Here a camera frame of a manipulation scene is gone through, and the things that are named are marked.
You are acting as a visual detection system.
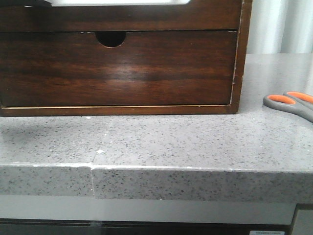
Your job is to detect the black appliance under counter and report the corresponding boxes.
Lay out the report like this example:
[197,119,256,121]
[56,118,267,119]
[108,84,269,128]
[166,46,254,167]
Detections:
[0,218,291,235]

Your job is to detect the grey orange handled scissors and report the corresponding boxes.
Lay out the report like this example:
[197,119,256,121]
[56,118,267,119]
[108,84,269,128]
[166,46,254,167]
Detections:
[263,91,313,122]

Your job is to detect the white plastic storage box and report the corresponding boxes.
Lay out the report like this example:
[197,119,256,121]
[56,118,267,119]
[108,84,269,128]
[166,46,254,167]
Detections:
[48,0,190,7]

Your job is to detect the dark wooden drawer cabinet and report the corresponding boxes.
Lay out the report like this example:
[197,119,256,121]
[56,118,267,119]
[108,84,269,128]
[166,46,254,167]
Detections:
[0,0,252,117]

